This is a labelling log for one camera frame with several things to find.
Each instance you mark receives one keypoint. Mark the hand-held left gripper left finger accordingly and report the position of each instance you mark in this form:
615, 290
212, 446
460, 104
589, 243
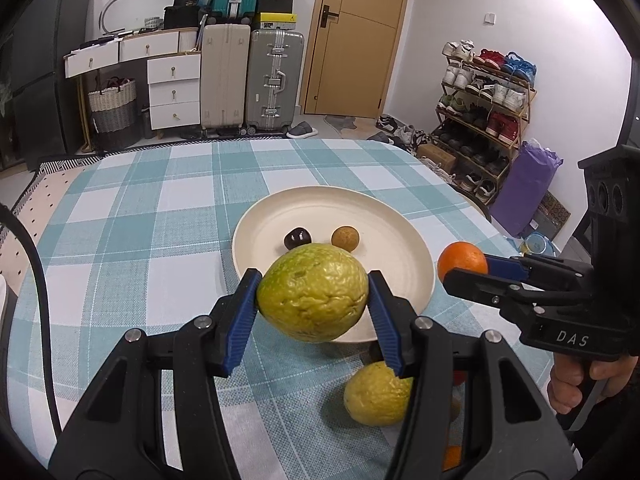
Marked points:
245, 312

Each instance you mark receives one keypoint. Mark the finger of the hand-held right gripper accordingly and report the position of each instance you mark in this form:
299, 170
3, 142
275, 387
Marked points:
502, 266
475, 286

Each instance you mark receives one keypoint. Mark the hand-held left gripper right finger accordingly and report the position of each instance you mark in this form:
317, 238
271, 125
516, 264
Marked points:
385, 322

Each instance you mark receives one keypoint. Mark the orange mandarin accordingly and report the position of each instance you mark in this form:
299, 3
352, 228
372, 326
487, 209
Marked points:
460, 257
452, 459

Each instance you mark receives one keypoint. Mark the green-yellow citrus fruit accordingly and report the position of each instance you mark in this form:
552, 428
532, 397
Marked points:
312, 292
372, 395

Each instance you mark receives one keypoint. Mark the red tomato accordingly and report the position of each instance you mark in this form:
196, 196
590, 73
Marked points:
460, 378

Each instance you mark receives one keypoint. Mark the brown longan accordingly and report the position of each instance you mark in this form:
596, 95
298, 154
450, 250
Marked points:
455, 408
346, 238

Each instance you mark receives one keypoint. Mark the cream round plate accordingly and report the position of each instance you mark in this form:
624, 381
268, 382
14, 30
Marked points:
300, 210

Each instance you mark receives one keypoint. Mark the person's right hand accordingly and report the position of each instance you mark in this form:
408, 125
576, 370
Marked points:
562, 387

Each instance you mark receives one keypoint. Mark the blue bowl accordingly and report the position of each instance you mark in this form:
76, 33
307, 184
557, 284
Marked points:
537, 244

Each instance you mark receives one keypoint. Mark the purple bag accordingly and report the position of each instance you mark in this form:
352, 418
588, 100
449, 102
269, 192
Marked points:
525, 185

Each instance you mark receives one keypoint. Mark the dark purple plum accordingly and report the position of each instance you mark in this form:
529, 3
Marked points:
296, 240

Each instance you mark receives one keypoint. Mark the teal checked tablecloth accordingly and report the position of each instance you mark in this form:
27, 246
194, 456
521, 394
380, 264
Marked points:
150, 240

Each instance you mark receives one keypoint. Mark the cardboard box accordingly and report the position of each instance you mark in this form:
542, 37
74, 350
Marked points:
436, 156

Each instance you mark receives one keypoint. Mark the metal shoe rack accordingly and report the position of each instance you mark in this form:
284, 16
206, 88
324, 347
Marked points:
522, 125

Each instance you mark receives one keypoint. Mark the pile of loose shoes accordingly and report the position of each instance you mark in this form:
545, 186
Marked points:
400, 132

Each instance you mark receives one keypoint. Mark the rows of racked shoes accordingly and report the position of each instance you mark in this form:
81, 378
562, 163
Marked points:
480, 85

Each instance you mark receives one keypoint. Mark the grey slipper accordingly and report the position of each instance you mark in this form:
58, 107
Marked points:
301, 131

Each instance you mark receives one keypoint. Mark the grey floor mat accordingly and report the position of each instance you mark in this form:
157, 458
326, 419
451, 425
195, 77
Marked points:
340, 122

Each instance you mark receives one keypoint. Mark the beige dotted rug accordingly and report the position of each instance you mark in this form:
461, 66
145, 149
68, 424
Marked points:
45, 195

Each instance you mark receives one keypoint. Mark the beige suitcase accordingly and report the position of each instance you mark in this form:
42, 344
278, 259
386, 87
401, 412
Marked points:
225, 80

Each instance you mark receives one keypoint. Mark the silver suitcase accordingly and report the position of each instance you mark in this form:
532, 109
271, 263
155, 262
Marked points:
274, 80

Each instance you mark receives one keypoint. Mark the white drawer cabinet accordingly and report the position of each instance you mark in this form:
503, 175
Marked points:
170, 90

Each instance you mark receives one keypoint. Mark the woven laundry basket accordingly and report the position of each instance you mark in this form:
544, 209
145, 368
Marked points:
112, 110

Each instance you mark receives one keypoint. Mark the wooden door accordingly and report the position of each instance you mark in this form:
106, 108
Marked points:
357, 40

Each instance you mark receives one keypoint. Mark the white ribbed bin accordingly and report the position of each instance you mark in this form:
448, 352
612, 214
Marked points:
189, 40

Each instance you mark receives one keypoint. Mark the black storage box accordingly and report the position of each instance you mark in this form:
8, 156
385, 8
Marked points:
181, 17

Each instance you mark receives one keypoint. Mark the stack of shoe boxes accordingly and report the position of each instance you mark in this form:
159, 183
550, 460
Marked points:
276, 2

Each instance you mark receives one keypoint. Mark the white light switch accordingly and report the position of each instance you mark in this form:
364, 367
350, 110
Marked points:
489, 18

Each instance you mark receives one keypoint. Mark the curved frame mirror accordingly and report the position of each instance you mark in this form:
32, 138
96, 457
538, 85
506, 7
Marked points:
112, 2

